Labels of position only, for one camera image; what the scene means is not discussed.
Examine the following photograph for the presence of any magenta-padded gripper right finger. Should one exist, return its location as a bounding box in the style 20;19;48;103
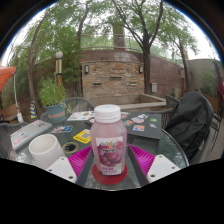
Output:
127;144;182;187

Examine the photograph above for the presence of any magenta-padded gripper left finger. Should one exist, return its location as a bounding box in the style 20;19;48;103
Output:
45;145;95;188

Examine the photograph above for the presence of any pink juice bottle white cap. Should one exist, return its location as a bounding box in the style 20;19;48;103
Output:
89;104;128;177

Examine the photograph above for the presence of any dark tape roll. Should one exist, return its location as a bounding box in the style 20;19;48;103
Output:
61;141;80;155

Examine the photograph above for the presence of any yellow card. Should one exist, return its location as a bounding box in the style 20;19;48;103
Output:
72;128;92;145

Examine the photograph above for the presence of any black laptop with stickers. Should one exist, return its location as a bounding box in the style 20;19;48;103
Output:
120;111;163;140

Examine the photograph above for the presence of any colourful sticker card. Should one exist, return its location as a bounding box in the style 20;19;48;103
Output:
50;124;74;134

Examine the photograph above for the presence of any white printed paper sheet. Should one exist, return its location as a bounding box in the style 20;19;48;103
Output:
66;110;95;122

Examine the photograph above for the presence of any grey laptop with stickers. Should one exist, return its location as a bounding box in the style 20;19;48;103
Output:
9;119;53;151

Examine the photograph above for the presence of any black jacket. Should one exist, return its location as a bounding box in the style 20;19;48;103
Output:
164;91;214;160

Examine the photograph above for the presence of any green plant in teal pot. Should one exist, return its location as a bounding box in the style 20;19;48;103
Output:
38;77;70;123

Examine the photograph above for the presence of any black metal patio chair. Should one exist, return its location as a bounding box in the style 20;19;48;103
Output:
211;103;224;151

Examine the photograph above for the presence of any maroon closed patio umbrella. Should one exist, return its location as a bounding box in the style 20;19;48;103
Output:
213;59;224;108

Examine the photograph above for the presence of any orange canopy tent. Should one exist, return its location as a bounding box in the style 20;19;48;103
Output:
0;64;24;123

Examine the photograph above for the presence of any blue yellow striped post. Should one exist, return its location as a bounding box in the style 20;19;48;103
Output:
29;100;38;119

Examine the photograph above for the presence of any wooden lamp post white globe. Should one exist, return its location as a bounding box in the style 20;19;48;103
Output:
54;50;64;88

